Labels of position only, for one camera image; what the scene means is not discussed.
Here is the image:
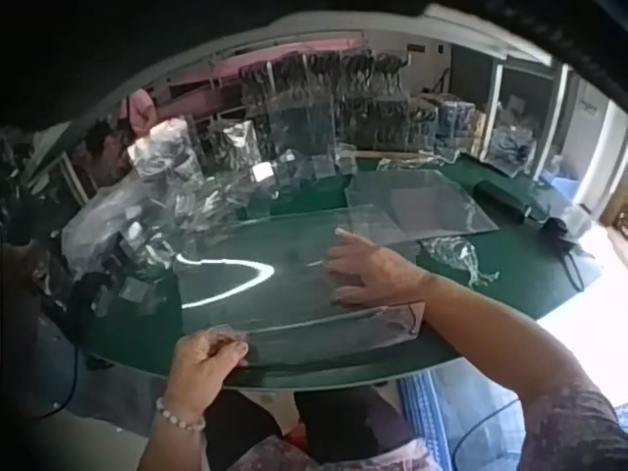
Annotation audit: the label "person's right hand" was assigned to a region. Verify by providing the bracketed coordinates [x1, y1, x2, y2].
[323, 228, 436, 307]

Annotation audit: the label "clear bag of blue goods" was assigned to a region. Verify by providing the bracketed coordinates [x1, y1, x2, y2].
[489, 124, 542, 179]

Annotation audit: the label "person's legs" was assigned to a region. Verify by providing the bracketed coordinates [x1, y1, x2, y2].
[201, 382, 419, 455]

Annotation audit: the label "upright clear plastic bag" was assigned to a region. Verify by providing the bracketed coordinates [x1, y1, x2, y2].
[266, 91, 340, 159]

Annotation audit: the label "blue checkered cloth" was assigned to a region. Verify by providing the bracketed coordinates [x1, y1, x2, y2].
[395, 367, 524, 471]

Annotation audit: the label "silver foil bag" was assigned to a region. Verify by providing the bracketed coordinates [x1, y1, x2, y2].
[207, 121, 257, 174]

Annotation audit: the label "pink board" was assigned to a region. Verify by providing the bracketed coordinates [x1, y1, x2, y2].
[193, 28, 367, 87]

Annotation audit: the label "crumpled small clear bag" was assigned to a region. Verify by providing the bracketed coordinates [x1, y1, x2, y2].
[420, 235, 500, 291]

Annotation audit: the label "long black box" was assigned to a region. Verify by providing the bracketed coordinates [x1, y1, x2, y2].
[472, 179, 535, 221]

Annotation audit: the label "stack of clear flat bags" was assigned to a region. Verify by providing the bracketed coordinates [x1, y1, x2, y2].
[342, 168, 500, 246]

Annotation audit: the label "clear bag of dark items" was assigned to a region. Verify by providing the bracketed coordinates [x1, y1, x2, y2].
[128, 119, 206, 182]

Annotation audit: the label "stack of blue packets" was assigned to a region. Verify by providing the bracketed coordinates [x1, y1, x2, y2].
[435, 99, 475, 154]

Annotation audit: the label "person's left hand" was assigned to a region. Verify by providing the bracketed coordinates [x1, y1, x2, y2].
[164, 326, 249, 406]

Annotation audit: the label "black cable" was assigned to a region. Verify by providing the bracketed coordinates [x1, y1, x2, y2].
[26, 338, 80, 424]

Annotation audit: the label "pearl bead bracelet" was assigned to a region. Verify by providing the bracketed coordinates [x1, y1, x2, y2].
[155, 395, 207, 433]

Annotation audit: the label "large clear plastic bag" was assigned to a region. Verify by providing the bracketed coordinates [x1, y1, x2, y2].
[180, 209, 426, 370]

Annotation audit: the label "heap of clear packets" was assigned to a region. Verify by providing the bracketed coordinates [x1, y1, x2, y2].
[61, 161, 246, 318]

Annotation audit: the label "row of hanging packed goods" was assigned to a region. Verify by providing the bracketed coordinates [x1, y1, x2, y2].
[238, 48, 443, 154]

